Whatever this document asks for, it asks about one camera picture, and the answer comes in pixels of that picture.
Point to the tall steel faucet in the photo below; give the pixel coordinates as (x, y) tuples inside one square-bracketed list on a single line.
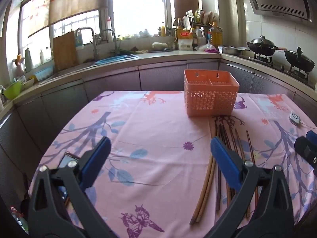
[(92, 42)]

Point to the white plastic jug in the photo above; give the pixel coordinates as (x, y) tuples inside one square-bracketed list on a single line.
[(200, 37)]

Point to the white tall bottle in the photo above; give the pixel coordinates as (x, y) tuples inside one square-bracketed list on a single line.
[(29, 60)]

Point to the small white remote device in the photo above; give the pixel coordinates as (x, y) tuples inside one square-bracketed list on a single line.
[(294, 117)]

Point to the gas stove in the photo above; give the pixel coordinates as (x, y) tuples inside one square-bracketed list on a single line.
[(275, 63)]

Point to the pink floral tablecloth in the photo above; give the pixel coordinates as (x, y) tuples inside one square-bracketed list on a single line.
[(153, 133)]

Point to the smartphone with red case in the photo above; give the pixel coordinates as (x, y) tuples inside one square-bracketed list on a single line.
[(65, 162)]

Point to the dish soap bottle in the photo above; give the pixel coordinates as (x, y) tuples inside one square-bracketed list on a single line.
[(79, 39)]

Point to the bunch of wooden chopsticks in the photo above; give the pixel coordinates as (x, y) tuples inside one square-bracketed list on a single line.
[(210, 178)]

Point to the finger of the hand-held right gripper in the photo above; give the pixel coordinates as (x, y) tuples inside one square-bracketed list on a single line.
[(305, 151)]

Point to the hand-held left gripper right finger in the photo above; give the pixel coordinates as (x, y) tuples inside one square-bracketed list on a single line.
[(224, 161)]

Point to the steel range hood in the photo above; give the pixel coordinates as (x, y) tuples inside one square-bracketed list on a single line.
[(279, 0)]

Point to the patterned window blind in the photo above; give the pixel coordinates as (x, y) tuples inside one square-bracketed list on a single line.
[(66, 2)]

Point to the black wok with lid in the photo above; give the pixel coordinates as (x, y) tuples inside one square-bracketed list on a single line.
[(299, 60), (263, 45)]

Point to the yellow cooking oil bottle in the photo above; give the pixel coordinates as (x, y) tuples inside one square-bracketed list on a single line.
[(216, 36)]

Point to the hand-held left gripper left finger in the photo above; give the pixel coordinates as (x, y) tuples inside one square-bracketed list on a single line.
[(96, 163)]

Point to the green plastic bowl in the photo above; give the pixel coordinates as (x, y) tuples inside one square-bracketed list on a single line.
[(12, 91)]

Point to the blue plastic basin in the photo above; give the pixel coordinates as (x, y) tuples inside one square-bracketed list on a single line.
[(116, 59)]

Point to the steel bowl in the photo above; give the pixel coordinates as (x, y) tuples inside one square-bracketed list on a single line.
[(232, 50)]

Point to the yellow and white box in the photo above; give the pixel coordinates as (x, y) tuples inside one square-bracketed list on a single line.
[(185, 39)]

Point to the orange plastic utensil basket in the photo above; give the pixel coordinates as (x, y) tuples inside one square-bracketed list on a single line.
[(210, 96)]

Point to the red cap plastic bottle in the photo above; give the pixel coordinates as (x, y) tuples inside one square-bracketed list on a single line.
[(19, 219)]

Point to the wooden cutting board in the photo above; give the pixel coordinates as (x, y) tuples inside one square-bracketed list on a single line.
[(65, 52)]

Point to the curved steel faucet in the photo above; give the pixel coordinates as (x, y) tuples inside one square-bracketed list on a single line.
[(112, 37)]

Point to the pink plastic bag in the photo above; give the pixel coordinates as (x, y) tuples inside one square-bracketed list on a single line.
[(208, 48)]

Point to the grey kitchen cabinets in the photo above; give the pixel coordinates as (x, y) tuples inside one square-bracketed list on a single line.
[(111, 81)]

